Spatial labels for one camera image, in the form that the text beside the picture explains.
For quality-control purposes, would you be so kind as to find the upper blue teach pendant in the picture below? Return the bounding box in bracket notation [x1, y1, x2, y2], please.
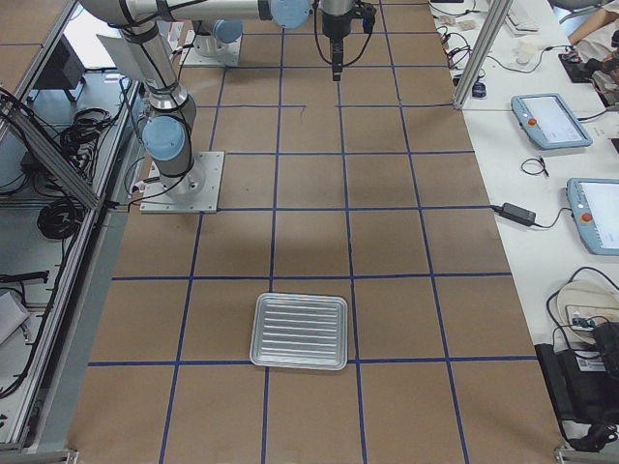
[511, 94, 593, 150]

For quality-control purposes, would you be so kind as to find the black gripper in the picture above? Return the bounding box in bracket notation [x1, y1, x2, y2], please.
[321, 1, 376, 81]

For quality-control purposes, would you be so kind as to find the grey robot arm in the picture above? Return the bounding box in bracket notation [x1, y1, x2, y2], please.
[191, 19, 244, 57]
[81, 0, 376, 112]

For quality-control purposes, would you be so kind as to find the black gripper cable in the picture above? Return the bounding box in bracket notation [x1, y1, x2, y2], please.
[312, 0, 373, 67]

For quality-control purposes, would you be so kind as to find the aluminium frame post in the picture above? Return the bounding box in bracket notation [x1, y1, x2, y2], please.
[453, 0, 513, 110]

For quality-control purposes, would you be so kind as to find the black power adapter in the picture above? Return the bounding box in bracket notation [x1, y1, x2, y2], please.
[500, 202, 536, 227]

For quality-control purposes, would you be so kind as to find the blue teach pendant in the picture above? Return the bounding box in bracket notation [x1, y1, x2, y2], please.
[567, 178, 618, 256]
[511, 94, 593, 150]

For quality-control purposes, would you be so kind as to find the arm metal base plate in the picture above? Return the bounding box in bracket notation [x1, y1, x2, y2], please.
[139, 151, 224, 214]
[181, 35, 242, 68]

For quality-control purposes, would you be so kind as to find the lower blue teach pendant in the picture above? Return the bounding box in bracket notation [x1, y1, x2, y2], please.
[567, 178, 618, 256]

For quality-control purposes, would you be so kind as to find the silver ribbed metal tray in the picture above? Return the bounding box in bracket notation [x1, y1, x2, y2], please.
[250, 293, 348, 371]

